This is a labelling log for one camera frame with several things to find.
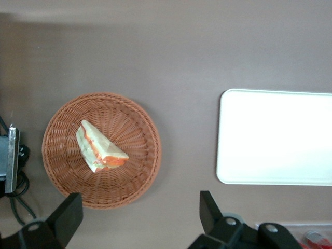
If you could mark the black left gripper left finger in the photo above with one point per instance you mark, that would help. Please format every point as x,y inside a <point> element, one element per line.
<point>67,218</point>

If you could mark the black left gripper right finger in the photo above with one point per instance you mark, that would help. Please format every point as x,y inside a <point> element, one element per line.
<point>210,215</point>

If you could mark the grey metal bracket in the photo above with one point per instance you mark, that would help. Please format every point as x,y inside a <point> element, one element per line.
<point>12,160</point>

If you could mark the clear acrylic bottle rack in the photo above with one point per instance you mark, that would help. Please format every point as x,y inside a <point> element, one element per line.
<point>326,228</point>

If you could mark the beige rectangular tray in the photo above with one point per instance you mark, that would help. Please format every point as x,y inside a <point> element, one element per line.
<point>272,137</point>

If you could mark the triangular sandwich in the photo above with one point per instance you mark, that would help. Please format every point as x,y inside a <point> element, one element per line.
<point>101,145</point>

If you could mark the round brown wicker basket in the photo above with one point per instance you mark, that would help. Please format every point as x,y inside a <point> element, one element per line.
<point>135,124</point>

